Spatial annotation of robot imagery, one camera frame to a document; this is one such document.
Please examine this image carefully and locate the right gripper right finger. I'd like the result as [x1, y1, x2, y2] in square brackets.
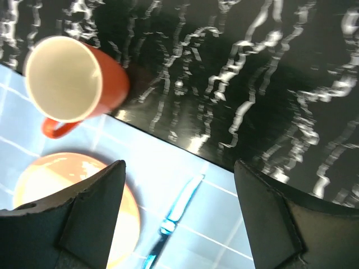
[234, 160, 358, 268]

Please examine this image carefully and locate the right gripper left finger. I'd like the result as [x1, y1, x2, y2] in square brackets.
[1, 160, 126, 268]

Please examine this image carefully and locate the pink and cream plate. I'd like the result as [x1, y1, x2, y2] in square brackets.
[13, 152, 140, 268]

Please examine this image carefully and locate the blue checked cloth napkin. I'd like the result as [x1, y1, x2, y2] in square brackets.
[1, 67, 254, 268]

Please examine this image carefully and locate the blue plastic knife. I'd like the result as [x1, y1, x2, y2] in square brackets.
[142, 174, 205, 269]

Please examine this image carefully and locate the orange ceramic mug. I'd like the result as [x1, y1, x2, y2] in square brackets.
[23, 36, 130, 139]

